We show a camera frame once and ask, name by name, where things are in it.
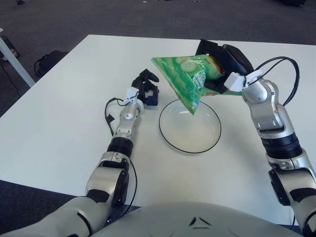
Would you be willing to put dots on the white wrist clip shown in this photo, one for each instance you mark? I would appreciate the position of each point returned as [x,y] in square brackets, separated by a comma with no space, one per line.
[234,80]
[131,93]

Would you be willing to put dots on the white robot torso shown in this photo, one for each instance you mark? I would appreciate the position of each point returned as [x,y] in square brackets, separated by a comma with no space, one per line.
[197,222]

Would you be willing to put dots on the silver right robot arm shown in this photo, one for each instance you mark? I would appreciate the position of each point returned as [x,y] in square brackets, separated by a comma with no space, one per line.
[271,116]

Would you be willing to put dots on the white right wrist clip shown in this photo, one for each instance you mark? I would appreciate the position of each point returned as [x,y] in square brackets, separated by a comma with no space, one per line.
[234,80]

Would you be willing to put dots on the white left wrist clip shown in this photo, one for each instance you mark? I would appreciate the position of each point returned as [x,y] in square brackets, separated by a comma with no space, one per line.
[131,93]

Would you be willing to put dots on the black bag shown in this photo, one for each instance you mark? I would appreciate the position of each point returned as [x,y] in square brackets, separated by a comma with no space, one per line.
[49,61]

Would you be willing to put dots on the green snack bag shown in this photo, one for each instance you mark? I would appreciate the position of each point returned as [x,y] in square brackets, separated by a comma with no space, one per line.
[182,76]

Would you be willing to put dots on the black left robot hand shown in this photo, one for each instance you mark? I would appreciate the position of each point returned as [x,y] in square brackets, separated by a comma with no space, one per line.
[142,85]

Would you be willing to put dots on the black wheeled case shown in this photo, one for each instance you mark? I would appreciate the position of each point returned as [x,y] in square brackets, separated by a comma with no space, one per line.
[10,47]

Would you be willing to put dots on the white side table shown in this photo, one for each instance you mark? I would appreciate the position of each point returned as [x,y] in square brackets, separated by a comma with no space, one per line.
[14,63]

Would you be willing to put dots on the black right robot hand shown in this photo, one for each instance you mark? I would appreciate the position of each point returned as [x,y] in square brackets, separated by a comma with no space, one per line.
[234,56]

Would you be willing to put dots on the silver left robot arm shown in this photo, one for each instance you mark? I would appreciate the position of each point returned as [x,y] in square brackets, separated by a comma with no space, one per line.
[127,121]

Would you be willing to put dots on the white plate with black rim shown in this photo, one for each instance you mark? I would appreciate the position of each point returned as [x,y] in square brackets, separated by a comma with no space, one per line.
[187,138]

